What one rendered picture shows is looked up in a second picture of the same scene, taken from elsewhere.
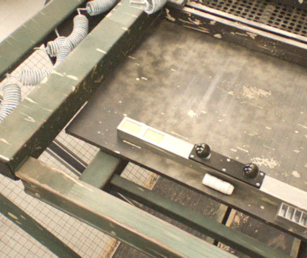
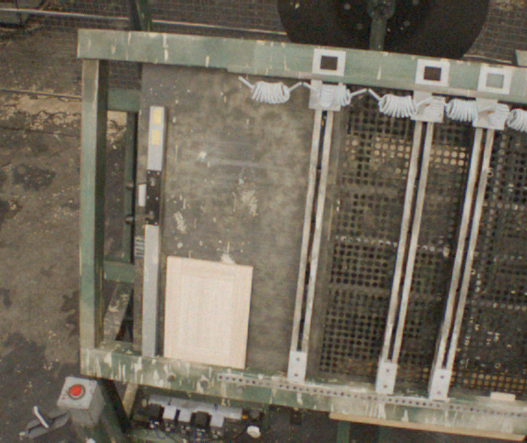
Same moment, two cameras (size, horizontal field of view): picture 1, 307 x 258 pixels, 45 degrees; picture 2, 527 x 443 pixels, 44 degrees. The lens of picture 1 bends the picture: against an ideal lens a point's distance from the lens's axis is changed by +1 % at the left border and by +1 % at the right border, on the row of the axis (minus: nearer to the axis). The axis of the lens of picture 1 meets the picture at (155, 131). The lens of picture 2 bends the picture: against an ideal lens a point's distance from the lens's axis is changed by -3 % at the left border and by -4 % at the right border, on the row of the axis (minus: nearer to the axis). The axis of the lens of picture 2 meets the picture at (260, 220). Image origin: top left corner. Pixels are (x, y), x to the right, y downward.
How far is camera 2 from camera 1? 194 cm
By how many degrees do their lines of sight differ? 51
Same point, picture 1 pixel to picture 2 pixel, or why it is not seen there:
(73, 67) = (177, 49)
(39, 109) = (125, 50)
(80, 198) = (85, 111)
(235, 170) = (149, 205)
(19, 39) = not seen: outside the picture
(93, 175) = (122, 100)
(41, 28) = not seen: outside the picture
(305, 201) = (150, 254)
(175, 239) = (87, 181)
